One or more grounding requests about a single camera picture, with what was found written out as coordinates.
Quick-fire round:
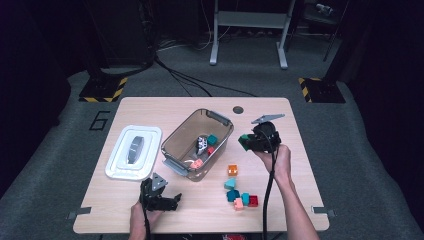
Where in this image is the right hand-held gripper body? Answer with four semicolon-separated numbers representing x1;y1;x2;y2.
250;113;286;154

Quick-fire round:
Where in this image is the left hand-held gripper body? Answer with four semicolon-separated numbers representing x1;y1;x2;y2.
138;172;169;212

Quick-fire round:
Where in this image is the green building block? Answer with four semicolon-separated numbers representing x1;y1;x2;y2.
237;133;252;152

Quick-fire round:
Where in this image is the dark teal building block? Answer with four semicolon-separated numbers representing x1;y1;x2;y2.
226;189;241;203

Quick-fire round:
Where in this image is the transparent brown storage box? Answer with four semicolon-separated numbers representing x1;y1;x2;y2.
160;107;235;183

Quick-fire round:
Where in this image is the person's left hand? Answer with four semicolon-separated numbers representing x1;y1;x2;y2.
129;200;163;225

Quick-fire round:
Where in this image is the person's right hand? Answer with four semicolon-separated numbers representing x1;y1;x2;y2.
256;143;293;183

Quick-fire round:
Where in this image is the white bin lid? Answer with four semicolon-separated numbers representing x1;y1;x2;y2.
104;124;163;182

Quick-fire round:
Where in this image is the black yellow striped stand base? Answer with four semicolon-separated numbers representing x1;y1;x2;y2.
78;77;129;103
298;77;347;104

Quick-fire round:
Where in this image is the dark curtain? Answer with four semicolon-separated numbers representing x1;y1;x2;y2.
346;0;424;228
0;0;88;201

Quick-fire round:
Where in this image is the small grey device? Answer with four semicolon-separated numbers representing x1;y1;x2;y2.
314;2;335;17

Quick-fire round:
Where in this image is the black cabinet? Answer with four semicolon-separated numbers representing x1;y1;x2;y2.
83;0;158;68

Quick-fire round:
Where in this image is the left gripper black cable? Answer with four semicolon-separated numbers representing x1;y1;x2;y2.
139;191;152;240

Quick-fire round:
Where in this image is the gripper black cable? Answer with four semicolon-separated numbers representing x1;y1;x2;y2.
261;128;281;240
139;191;152;240

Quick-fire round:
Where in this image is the thin black floor cable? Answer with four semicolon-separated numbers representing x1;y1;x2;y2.
153;56;258;98

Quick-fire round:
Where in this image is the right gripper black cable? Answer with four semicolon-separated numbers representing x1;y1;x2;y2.
261;128;281;240

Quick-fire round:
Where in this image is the grey table bracket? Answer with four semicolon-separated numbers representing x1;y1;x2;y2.
311;205;336;218
67;206;92;220

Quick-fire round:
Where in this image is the white metal desk frame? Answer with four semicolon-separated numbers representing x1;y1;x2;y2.
209;0;297;70

